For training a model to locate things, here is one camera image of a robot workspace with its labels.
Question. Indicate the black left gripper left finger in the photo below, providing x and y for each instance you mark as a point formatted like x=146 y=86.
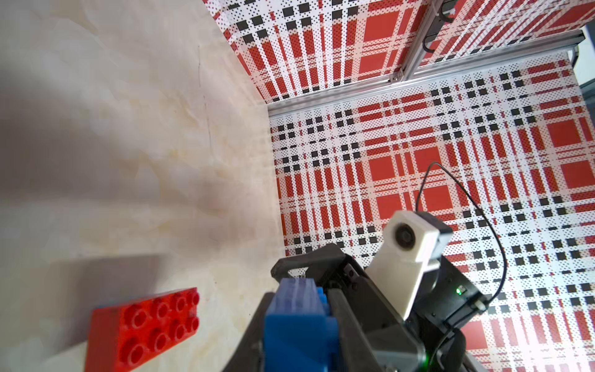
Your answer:
x=249 y=354

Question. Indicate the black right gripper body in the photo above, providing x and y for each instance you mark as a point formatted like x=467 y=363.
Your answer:
x=430 y=339

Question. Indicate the red lego brick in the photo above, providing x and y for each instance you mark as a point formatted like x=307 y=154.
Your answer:
x=124 y=337

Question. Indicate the blue long lego brick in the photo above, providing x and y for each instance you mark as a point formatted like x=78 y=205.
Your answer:
x=300 y=334

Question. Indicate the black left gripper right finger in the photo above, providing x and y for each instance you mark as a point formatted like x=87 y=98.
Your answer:
x=353 y=335

